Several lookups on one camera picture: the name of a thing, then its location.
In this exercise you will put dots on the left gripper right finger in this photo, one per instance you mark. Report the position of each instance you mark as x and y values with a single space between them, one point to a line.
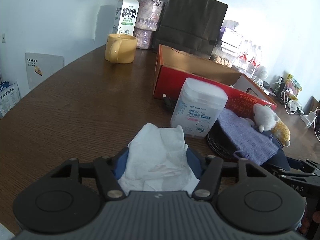
208 171

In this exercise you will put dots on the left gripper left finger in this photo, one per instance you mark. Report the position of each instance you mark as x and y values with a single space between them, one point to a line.
108 170

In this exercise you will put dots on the purple fabric drawstring pouch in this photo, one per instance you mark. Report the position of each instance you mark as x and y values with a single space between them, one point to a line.
249 143

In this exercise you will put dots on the white tissue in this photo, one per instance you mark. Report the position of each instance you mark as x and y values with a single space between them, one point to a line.
157 161

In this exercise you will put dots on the cotton swab plastic box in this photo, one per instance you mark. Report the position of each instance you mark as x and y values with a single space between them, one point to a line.
198 106

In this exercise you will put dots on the white sheep plush toy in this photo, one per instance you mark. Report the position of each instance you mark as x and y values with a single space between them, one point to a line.
267 120

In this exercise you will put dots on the red cardboard box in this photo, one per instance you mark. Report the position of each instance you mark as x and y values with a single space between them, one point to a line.
174 66

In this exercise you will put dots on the colourful snack packet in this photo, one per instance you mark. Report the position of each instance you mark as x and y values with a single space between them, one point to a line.
292 87

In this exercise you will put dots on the clear jar of seeds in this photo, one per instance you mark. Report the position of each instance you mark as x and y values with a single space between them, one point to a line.
223 54

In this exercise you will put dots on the yellow ceramic mug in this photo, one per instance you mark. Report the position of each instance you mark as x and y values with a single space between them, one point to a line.
120 48

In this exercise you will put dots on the blue white leaflets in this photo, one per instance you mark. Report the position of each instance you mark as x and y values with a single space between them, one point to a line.
10 96

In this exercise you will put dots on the black paper shopping bag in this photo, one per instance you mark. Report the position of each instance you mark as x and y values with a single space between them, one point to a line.
191 26

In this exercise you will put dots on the white milk carton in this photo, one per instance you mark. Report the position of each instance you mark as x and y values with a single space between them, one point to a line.
125 17

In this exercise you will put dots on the purple glitter vase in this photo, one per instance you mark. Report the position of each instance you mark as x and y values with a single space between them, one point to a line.
147 22

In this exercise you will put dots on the white charger with cable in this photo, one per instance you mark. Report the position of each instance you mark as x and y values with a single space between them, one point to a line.
310 120

